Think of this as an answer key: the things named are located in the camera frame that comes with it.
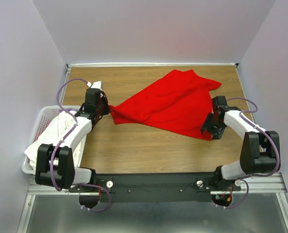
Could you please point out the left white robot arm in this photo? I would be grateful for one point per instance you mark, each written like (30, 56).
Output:
(55, 163)

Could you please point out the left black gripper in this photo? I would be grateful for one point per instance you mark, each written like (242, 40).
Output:
(103, 98)

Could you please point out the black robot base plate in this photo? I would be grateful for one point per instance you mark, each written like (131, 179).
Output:
(153, 187)

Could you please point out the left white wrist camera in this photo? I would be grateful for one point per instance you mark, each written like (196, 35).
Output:
(96, 85)

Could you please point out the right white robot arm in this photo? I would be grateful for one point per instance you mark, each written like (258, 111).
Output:
(260, 151)

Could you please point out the red t shirt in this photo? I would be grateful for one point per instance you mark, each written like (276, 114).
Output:
(179, 102)

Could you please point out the white t shirt in basket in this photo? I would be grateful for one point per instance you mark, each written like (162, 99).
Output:
(51, 123)

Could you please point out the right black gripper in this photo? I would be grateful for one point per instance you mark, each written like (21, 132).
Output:
(206, 124)

